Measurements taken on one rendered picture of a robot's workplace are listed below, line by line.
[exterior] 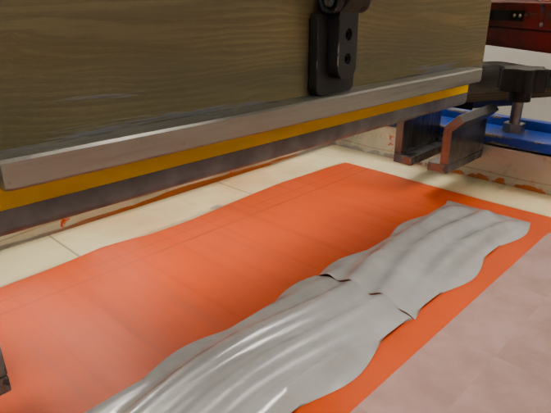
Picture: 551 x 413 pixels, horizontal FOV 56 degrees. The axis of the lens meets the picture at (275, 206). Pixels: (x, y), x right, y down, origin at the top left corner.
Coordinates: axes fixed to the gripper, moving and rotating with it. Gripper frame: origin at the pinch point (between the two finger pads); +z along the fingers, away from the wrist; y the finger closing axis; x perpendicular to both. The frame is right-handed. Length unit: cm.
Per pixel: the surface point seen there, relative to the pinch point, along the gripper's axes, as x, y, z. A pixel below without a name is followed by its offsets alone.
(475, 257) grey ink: 9.5, 7.3, 13.6
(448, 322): 1.7, 9.4, 14.0
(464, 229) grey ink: 12.7, 5.0, 13.3
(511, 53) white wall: 200, -63, 17
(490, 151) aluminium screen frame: 25.9, 1.1, 10.7
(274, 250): 1.2, -3.6, 13.9
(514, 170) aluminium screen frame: 25.9, 3.5, 12.1
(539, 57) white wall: 201, -52, 18
